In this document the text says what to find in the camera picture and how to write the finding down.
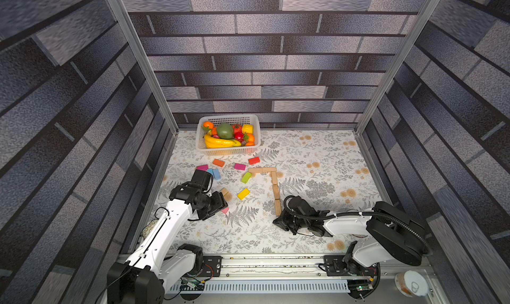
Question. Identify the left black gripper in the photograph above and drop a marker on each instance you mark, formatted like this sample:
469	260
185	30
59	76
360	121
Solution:
221	203

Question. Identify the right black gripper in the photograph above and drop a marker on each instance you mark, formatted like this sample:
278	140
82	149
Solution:
287	219

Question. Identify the wood block marked 71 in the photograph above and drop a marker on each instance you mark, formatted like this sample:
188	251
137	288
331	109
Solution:
276	192

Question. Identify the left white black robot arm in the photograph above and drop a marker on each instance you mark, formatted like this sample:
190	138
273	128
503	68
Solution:
163	240

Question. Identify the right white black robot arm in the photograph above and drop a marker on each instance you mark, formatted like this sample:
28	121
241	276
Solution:
386	233

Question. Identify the yellow block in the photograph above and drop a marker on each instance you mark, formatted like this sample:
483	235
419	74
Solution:
243	194

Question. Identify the purple block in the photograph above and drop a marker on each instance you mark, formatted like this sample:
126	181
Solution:
202	167

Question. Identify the orange block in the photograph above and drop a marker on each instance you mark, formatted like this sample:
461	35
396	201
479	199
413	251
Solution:
218	162

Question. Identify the green block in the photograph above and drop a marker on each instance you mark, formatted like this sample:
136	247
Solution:
246	177

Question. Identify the magenta block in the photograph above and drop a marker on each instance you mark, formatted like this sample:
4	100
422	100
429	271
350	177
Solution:
240	167

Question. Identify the yellow toy banana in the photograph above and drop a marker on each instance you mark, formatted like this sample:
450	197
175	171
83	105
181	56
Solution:
214	143

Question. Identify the red block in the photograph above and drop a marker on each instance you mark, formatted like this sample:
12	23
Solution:
254	160

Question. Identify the patterned ceramic bowl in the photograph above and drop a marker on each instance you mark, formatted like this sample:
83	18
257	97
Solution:
147	230

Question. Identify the white plastic basket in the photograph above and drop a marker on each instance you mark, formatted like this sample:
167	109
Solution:
250	143

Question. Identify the red toy fruit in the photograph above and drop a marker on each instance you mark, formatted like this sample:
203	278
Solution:
238	132

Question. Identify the green toy mango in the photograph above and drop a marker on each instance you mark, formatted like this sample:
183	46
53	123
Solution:
224	131

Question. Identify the orange toy fruit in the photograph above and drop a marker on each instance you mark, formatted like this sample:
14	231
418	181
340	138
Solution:
207	126

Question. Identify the yellow toy pepper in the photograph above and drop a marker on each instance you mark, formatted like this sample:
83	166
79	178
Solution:
247	129

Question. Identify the white lidded cup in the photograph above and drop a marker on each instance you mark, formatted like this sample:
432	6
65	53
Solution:
411	284

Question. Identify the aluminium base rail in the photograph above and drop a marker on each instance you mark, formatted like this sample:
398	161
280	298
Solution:
247	274

